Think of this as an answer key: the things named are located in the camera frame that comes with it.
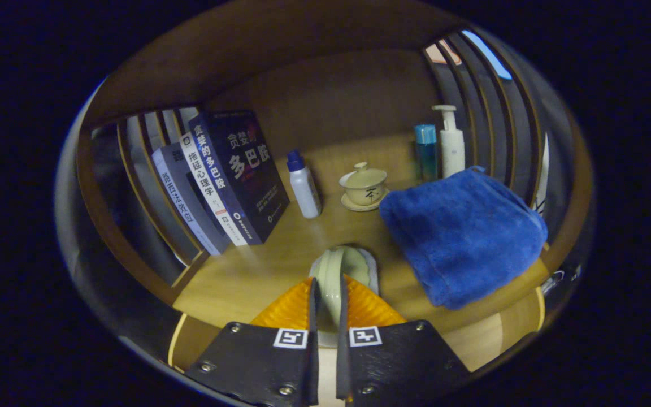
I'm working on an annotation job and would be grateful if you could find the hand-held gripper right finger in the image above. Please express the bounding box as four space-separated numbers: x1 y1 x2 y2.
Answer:
335 274 471 406

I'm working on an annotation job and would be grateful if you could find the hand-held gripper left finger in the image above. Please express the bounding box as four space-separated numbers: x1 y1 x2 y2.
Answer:
184 277 320 407

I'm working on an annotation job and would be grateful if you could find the pale green handled scrub sponge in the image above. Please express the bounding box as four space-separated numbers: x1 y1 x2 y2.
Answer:
309 245 380 348

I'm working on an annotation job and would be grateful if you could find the wooden countertop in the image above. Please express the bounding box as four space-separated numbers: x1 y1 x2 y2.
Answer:
173 133 549 334

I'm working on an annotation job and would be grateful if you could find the wooden cabinet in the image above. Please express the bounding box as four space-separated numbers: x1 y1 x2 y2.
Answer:
74 0 594 374

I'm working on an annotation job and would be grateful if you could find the white bottle blue cap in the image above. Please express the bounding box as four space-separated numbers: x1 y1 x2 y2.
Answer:
287 149 322 219

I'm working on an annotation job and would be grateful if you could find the blue folded towel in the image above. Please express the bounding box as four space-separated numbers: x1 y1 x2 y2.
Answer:
379 166 549 310

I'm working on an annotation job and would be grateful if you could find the beige lidded tea cup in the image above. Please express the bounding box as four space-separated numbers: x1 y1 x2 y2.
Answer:
339 162 389 213

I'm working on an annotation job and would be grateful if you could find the dark navy book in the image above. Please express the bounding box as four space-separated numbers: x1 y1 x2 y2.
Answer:
188 110 290 245

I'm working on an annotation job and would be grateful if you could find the light blue book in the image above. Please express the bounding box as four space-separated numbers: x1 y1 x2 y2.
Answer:
151 142 233 256

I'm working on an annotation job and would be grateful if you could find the white spine book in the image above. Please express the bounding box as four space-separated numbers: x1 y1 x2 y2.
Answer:
179 132 249 247

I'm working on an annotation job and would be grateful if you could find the teal bottle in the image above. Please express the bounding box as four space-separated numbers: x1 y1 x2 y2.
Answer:
414 124 439 183

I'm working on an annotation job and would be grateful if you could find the white pump bottle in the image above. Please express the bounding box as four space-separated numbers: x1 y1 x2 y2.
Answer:
432 105 466 179

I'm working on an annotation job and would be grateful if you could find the black backdrop cloth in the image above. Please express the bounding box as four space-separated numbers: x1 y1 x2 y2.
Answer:
54 28 592 351

